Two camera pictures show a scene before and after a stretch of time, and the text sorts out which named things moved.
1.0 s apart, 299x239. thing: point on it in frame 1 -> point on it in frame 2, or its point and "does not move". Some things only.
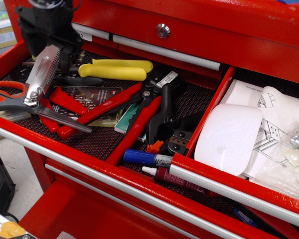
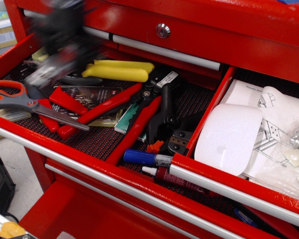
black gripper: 46,22 -> 62,27
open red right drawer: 252,148 does not move
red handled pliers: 64,99 does not move
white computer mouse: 227,135 does not move
